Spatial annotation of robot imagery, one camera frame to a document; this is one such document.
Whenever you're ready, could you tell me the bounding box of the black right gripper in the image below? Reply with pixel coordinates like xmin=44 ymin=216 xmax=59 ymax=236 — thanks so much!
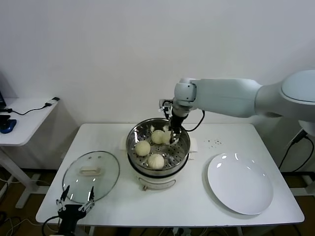
xmin=168 ymin=113 xmax=186 ymax=146

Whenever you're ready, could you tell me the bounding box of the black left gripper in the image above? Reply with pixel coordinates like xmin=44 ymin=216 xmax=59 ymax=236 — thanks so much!
xmin=56 ymin=185 xmax=96 ymax=236

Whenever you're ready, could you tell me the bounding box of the white steamed baozi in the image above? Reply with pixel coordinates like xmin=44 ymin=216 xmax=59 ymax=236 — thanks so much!
xmin=151 ymin=130 xmax=165 ymax=145
xmin=161 ymin=130 xmax=178 ymax=146
xmin=134 ymin=141 xmax=151 ymax=157
xmin=147 ymin=153 xmax=165 ymax=171

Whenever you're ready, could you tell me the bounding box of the glass pot lid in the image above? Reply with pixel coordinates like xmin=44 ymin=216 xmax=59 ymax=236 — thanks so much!
xmin=63 ymin=150 xmax=121 ymax=204

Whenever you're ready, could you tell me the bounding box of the stainless steel steamer basket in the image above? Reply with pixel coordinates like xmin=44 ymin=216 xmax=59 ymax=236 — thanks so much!
xmin=126 ymin=118 xmax=191 ymax=177

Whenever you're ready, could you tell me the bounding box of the white round plate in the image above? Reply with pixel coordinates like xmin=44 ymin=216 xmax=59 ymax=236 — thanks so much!
xmin=207 ymin=153 xmax=274 ymax=216

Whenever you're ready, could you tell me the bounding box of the white side desk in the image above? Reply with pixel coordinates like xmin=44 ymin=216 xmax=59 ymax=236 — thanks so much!
xmin=0 ymin=97 xmax=61 ymax=209

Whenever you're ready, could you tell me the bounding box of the white power strip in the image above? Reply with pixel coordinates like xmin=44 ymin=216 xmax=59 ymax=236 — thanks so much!
xmin=172 ymin=227 xmax=192 ymax=236

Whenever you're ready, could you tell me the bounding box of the blue handheld device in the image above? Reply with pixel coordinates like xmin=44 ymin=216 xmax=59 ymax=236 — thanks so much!
xmin=0 ymin=119 xmax=18 ymax=134

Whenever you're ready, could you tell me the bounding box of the black laptop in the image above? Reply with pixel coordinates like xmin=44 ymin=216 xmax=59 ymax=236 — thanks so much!
xmin=0 ymin=89 xmax=12 ymax=127

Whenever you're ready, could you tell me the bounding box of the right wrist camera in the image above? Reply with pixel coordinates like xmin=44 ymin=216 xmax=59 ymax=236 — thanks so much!
xmin=158 ymin=98 xmax=173 ymax=114

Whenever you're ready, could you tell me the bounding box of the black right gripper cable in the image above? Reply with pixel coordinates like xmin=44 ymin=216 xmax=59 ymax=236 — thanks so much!
xmin=183 ymin=110 xmax=205 ymax=131

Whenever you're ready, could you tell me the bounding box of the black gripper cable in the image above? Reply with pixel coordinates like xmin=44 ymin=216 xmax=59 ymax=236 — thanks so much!
xmin=183 ymin=110 xmax=205 ymax=131
xmin=41 ymin=215 xmax=61 ymax=236

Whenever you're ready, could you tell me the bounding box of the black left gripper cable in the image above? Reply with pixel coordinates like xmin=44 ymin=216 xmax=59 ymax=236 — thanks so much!
xmin=41 ymin=215 xmax=61 ymax=236

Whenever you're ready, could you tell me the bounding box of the black adapter cable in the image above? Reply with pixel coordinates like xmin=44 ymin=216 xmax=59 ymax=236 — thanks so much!
xmin=4 ymin=97 xmax=61 ymax=116

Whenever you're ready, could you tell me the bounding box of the black power cable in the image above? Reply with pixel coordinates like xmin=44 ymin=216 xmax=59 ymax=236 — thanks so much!
xmin=279 ymin=130 xmax=315 ymax=173

